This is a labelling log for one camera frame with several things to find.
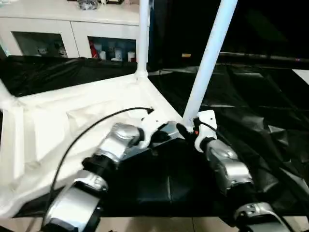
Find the white plastic table top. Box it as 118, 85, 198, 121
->
0, 69, 187, 218

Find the black work surface mat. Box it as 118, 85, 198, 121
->
0, 54, 309, 228

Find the dark grey tube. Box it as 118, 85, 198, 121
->
219, 51, 309, 63

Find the blue vertical strip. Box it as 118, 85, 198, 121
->
148, 0, 156, 67

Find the red white bottle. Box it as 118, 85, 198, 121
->
88, 40, 98, 58

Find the black backdrop cloth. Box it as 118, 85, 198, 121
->
153, 0, 309, 65

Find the white glass-door cabinet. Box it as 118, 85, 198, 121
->
0, 0, 151, 63

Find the grey patterned bundle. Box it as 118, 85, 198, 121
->
77, 0, 100, 10

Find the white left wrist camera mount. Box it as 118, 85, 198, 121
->
139, 113, 170, 150

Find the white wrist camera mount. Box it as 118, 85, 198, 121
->
193, 109, 218, 153
139, 113, 170, 150

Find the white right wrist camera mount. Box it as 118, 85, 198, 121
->
193, 109, 218, 153

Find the black left wrist camera cable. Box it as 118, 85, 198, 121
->
40, 107, 155, 228

